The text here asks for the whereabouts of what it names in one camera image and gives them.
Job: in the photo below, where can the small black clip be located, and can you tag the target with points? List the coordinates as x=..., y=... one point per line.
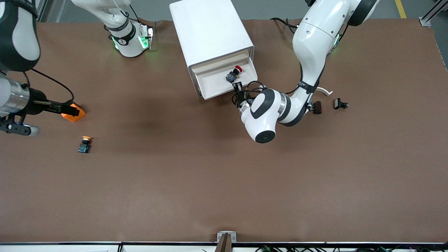
x=338, y=104

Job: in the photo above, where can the yellow push button switch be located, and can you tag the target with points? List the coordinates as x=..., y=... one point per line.
x=85, y=145

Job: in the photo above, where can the dark brown connector block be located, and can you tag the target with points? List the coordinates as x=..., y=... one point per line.
x=317, y=107

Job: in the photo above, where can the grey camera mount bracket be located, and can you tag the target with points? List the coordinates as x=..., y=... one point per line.
x=226, y=236

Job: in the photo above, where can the white curved plastic arc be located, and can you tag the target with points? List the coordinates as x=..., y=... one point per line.
x=325, y=91

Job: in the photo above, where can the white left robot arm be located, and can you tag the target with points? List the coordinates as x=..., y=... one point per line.
x=315, y=35

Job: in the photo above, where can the orange and black box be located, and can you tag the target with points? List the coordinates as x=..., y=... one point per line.
x=75, y=117

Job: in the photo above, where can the red push button switch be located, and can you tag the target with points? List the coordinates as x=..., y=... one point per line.
x=231, y=77

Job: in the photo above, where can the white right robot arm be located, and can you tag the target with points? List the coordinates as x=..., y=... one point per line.
x=21, y=35

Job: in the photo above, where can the black table edge rail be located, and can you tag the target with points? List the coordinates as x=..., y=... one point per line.
x=105, y=243

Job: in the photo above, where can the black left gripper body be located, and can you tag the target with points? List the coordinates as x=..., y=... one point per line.
x=240, y=98

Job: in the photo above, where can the aluminium frame post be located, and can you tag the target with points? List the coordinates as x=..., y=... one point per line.
x=432, y=15

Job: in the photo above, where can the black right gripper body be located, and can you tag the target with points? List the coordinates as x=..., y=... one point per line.
x=36, y=99

